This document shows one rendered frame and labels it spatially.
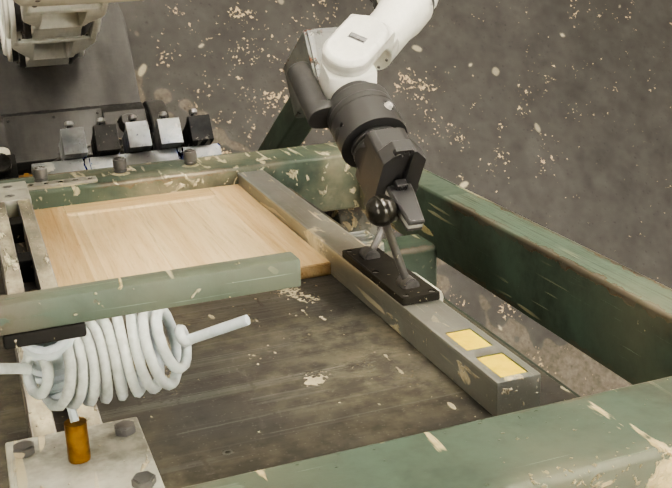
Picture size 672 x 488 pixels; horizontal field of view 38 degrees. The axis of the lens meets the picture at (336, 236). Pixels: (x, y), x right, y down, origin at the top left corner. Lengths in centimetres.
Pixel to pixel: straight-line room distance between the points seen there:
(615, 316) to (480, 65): 205
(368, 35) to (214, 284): 71
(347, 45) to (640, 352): 52
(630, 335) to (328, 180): 84
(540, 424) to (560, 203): 237
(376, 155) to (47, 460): 57
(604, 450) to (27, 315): 41
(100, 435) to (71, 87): 193
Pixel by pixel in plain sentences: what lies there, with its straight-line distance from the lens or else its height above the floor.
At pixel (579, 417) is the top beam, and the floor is 189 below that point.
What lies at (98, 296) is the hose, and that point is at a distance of 63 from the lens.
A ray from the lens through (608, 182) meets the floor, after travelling 325.
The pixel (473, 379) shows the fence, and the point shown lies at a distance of 102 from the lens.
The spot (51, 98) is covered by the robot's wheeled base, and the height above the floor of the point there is 17.
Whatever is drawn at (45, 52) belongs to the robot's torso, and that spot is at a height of 36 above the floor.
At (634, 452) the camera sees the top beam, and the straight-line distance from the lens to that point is 76.
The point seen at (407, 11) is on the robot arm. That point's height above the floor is 144.
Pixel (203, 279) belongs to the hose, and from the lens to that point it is 64.
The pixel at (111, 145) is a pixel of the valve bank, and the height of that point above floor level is 76.
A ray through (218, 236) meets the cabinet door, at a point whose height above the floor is 113.
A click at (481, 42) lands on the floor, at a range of 323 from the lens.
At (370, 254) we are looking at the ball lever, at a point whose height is 140.
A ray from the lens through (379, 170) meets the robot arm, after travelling 116.
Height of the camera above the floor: 258
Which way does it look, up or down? 67 degrees down
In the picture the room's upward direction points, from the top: 46 degrees clockwise
